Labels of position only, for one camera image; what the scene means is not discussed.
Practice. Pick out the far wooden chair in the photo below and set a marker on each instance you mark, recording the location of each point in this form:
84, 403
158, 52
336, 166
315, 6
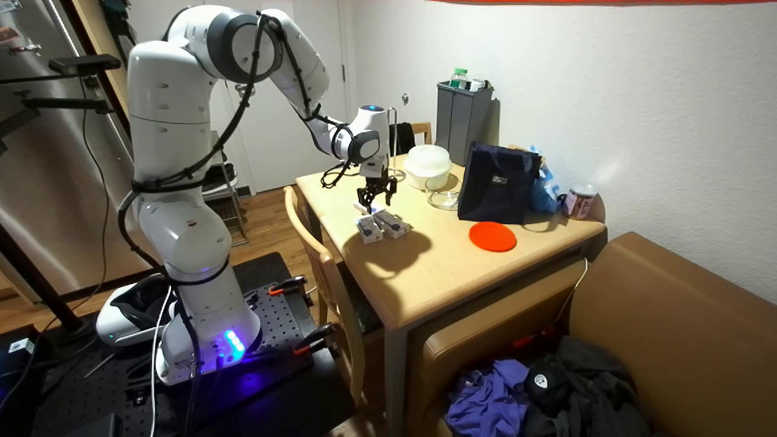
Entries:
411, 134

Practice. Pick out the white lidded bowl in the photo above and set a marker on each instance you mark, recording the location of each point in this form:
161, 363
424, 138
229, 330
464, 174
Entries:
428, 166

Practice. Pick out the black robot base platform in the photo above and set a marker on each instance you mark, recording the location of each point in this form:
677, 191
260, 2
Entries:
282, 384

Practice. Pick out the clear glass bowl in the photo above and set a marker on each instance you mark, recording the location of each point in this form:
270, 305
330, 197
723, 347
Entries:
446, 200

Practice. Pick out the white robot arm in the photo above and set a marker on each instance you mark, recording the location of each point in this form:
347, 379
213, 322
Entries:
171, 134

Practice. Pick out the wooden table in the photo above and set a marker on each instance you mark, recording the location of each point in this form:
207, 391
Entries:
430, 271

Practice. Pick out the green plastic bottle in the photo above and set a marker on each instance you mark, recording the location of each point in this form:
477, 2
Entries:
460, 78

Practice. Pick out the wooden chair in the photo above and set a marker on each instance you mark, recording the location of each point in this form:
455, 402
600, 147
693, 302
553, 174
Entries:
335, 295
411, 134

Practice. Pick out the orange handled clamp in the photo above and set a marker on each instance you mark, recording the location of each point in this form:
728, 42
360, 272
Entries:
286, 285

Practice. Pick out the orange round disc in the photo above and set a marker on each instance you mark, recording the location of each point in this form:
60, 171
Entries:
491, 237

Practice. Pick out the near wooden chair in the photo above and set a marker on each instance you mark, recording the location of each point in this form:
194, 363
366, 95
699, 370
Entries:
335, 295

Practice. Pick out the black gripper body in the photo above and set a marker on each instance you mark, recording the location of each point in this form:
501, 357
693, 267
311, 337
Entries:
375, 188

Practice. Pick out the dark navy bag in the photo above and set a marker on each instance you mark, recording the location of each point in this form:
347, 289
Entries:
498, 183

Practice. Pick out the clothes pile on armchair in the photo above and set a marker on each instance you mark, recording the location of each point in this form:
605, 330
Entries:
574, 391

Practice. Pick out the brown armchair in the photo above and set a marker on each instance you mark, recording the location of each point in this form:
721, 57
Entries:
701, 351

